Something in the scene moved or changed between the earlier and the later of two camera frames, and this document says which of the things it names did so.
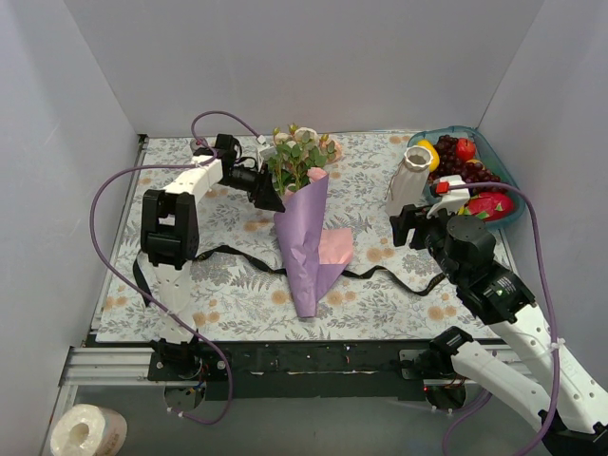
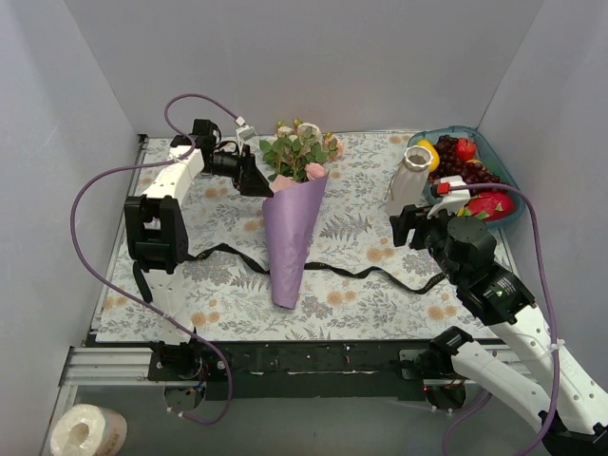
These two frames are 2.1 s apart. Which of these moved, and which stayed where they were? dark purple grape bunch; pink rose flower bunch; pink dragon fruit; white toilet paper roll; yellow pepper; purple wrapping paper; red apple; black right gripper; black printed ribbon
Moved: pink rose flower bunch; black printed ribbon; purple wrapping paper
Stayed: red apple; black right gripper; white toilet paper roll; yellow pepper; pink dragon fruit; dark purple grape bunch
